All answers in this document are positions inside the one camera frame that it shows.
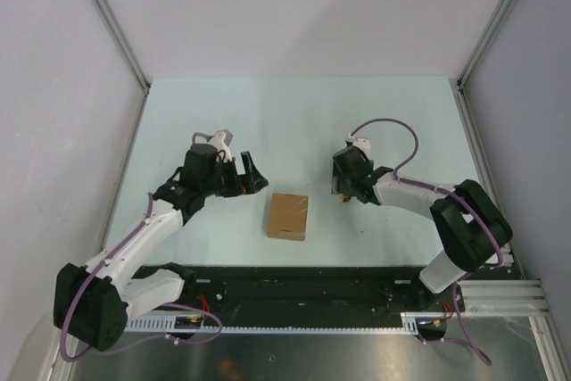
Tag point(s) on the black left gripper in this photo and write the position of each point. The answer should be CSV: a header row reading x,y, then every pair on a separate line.
x,y
241,183

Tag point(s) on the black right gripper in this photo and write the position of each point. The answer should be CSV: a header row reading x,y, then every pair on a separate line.
x,y
338,184

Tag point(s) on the brown cardboard express box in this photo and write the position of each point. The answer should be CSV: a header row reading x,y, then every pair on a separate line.
x,y
288,217

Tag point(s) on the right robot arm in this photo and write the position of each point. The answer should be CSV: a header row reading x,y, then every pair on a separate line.
x,y
471,228

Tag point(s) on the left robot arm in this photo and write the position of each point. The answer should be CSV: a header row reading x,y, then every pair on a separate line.
x,y
94,302

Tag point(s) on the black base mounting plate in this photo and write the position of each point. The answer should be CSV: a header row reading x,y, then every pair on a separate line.
x,y
306,296

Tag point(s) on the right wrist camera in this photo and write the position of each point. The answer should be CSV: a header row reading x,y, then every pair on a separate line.
x,y
361,143

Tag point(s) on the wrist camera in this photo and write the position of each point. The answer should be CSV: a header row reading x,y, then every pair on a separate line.
x,y
221,141
361,143

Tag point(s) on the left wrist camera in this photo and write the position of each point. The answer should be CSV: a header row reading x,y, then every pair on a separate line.
x,y
221,141

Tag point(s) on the white slotted cable duct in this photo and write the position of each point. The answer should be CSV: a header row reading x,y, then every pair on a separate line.
x,y
189,323

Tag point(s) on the left aluminium corner post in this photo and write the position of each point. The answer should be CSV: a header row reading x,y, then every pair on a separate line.
x,y
118,37

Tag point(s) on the aluminium corner post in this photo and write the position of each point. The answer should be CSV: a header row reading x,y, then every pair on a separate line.
x,y
118,37
491,30

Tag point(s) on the right aluminium corner post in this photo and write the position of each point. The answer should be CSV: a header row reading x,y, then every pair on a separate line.
x,y
491,30

